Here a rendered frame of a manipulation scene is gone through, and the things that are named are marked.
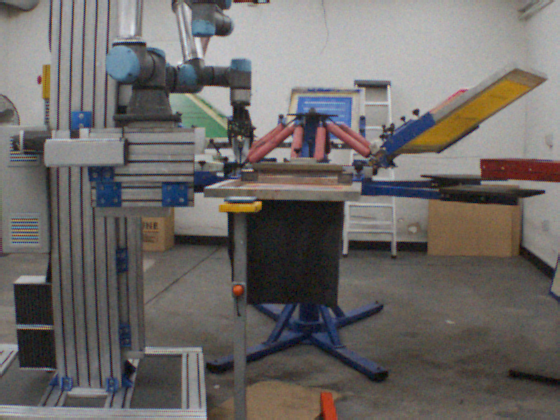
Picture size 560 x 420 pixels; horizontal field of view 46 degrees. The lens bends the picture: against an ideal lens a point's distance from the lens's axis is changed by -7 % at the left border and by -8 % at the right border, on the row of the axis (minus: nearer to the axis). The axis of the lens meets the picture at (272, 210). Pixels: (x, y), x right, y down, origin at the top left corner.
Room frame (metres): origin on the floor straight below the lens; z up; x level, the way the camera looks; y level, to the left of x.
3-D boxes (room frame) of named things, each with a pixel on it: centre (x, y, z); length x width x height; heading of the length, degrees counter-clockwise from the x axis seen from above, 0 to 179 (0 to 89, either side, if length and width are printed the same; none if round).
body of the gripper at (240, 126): (2.45, 0.11, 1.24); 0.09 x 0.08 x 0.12; 172
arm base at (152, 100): (2.41, 0.43, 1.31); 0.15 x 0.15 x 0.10
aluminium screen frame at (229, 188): (3.02, -0.08, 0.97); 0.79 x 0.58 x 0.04; 172
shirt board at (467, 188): (3.65, -0.76, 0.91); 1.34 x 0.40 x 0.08; 52
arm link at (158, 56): (2.40, 0.43, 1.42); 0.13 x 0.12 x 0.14; 161
